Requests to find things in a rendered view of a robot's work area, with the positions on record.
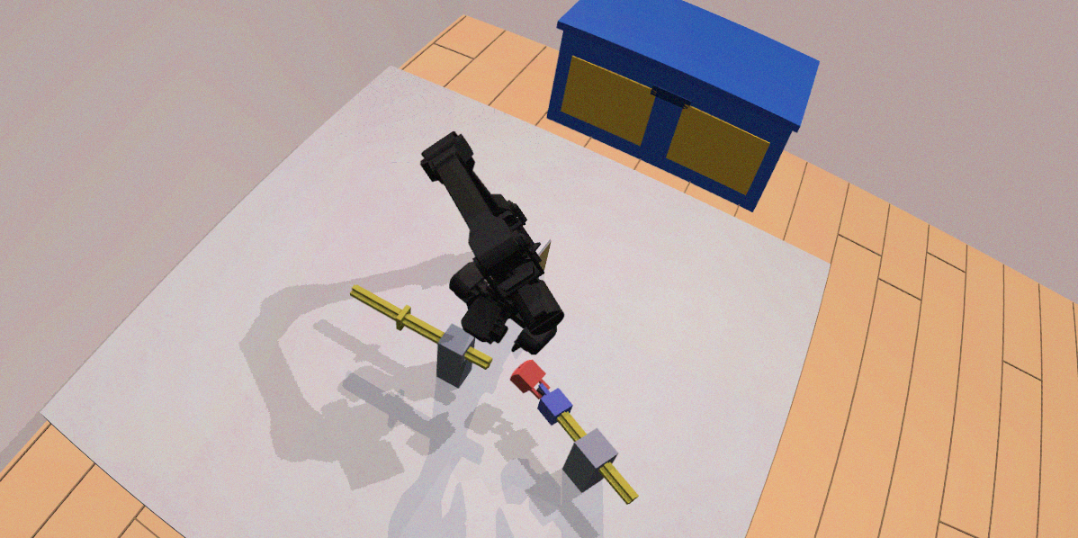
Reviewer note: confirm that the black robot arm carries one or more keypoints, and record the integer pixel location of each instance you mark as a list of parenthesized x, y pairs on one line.
[(502, 248)]

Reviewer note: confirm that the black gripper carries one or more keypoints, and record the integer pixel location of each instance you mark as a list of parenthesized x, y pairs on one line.
[(467, 283)]

